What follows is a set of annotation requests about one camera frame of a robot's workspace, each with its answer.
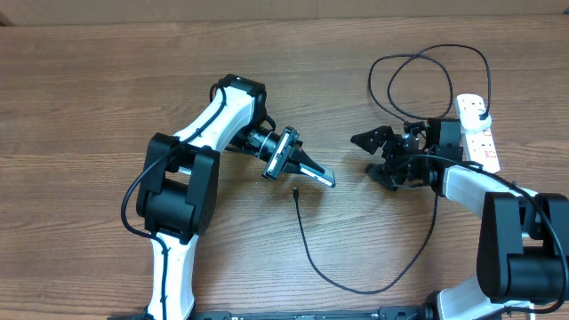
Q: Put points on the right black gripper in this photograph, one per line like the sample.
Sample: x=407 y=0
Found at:
x=395 y=144

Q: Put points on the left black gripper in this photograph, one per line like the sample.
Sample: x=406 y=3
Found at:
x=285 y=148

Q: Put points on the Samsung Galaxy smartphone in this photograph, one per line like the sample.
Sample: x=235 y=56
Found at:
x=326 y=177

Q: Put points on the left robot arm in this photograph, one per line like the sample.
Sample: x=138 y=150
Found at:
x=177 y=190

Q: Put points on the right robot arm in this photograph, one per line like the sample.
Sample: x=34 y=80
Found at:
x=522 y=254

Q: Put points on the white charger plug adapter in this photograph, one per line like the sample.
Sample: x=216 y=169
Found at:
x=474 y=121

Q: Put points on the white power strip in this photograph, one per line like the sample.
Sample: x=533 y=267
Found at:
x=478 y=147

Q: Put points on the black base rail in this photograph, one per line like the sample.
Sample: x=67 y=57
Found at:
x=311 y=314

